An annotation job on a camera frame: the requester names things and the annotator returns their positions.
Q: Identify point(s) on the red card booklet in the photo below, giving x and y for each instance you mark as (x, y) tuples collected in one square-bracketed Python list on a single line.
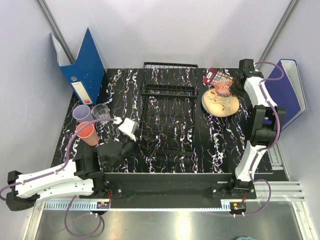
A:
[(214, 75)]

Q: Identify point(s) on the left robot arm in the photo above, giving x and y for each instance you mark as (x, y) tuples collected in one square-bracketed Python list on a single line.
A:
[(82, 176)]

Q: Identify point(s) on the blue binder left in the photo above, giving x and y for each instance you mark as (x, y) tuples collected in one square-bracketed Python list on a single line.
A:
[(85, 75)]

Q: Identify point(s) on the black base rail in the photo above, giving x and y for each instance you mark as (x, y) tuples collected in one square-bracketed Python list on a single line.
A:
[(155, 191)]

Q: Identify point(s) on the black wire dish rack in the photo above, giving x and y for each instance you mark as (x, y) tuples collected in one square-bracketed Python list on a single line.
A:
[(169, 92)]

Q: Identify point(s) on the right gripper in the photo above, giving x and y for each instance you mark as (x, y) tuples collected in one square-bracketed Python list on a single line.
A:
[(236, 92)]

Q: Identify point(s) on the beige bird plate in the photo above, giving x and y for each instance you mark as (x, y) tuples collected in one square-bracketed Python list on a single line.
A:
[(220, 106)]

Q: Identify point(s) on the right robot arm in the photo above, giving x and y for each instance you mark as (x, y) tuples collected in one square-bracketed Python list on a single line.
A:
[(264, 124)]

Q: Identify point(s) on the teal cloth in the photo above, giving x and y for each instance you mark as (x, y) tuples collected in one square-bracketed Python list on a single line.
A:
[(245, 238)]

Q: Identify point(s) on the lavender cup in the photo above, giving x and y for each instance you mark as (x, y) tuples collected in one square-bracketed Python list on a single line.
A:
[(82, 113)]

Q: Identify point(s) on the purple binder right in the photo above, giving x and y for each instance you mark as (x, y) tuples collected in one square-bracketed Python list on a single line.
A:
[(288, 91)]

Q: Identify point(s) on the blue patterned bowl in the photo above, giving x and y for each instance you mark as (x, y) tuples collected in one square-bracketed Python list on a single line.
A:
[(222, 87)]

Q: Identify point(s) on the pink cup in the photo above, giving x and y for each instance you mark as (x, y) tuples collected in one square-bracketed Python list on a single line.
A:
[(88, 134)]

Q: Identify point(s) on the clear glass cup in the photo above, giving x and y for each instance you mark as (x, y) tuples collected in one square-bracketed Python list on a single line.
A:
[(101, 111)]

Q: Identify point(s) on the white watermelon plate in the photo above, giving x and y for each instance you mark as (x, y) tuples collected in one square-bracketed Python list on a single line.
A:
[(204, 105)]

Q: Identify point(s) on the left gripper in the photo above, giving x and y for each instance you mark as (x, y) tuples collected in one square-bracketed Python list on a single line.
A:
[(149, 145)]

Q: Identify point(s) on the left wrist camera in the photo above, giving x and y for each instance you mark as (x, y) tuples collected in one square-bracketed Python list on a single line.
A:
[(128, 128)]

